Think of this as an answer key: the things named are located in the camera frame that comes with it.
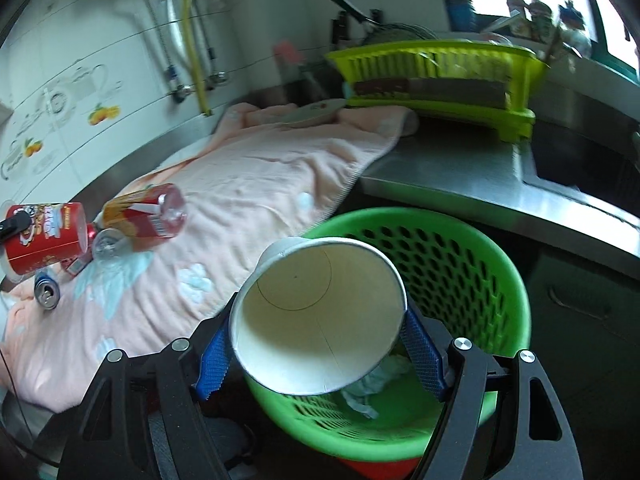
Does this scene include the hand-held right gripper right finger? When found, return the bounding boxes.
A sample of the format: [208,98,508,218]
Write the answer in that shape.
[399,306,584,480]

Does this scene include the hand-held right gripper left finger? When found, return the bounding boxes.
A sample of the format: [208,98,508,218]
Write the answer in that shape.
[56,294,251,480]

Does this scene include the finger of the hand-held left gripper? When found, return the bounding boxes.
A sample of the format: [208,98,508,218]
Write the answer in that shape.
[0,211,33,246]

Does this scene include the red chips can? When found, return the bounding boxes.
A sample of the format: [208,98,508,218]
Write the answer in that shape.
[2,202,97,277]

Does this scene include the green plastic basket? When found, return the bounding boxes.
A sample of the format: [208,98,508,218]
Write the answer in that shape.
[243,206,532,462]

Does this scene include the white paper cup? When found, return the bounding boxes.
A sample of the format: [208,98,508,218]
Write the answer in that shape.
[229,236,408,396]

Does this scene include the crumpled white tissue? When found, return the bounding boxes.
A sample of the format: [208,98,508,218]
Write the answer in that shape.
[342,355,426,418]

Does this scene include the blue drink can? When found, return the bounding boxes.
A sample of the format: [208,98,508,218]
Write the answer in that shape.
[33,274,62,311]

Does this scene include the clear plastic cup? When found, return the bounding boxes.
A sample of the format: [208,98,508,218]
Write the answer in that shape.
[92,228,128,262]

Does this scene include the red plastic basin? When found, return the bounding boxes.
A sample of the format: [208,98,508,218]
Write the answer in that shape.
[345,455,426,480]

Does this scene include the red label plastic bottle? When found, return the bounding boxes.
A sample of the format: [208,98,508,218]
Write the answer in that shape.
[100,183,188,252]

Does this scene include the pink flower-print towel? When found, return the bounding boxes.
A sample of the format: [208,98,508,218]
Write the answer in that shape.
[0,102,420,413]

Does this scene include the metal pipe valve assembly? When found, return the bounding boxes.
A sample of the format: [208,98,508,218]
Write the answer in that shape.
[127,0,228,104]

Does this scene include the steel sink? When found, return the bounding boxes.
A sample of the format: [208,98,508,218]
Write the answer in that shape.
[520,125,640,206]

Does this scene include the yellow gas pipe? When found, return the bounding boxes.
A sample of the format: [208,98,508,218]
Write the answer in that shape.
[181,0,212,117]

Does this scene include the white ceramic plate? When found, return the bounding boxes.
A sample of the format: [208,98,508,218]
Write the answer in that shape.
[281,98,348,127]

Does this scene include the lime green dish rack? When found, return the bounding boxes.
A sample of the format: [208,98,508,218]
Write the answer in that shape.
[325,40,551,143]

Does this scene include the pink brush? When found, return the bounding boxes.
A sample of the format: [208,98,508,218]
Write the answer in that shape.
[273,40,301,68]

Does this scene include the black frying pan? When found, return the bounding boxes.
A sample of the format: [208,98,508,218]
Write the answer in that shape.
[317,0,436,45]

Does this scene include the blue decorated windowsill bottle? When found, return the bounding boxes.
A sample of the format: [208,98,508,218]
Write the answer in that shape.
[557,2,593,57]

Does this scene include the black handled knives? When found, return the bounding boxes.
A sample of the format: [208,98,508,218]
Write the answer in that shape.
[330,9,383,43]

